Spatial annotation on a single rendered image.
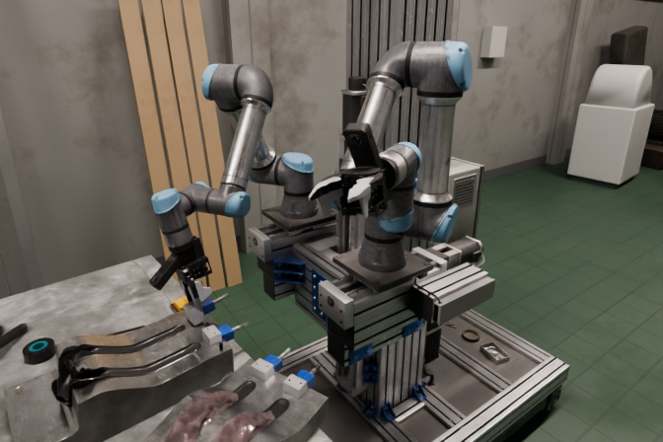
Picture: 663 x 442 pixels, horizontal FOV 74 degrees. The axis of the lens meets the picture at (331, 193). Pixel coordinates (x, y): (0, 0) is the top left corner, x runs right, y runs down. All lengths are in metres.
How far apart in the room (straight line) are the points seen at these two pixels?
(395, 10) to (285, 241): 0.89
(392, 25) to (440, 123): 0.40
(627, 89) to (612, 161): 0.82
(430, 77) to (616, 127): 5.01
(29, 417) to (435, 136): 1.18
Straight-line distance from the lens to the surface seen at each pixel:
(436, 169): 1.19
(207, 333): 1.33
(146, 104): 3.04
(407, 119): 1.48
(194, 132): 3.10
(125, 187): 3.41
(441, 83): 1.14
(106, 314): 1.74
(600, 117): 6.10
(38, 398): 1.39
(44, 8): 3.23
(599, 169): 6.18
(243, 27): 3.41
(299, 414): 1.16
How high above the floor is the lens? 1.69
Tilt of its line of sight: 19 degrees down
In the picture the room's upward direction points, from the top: straight up
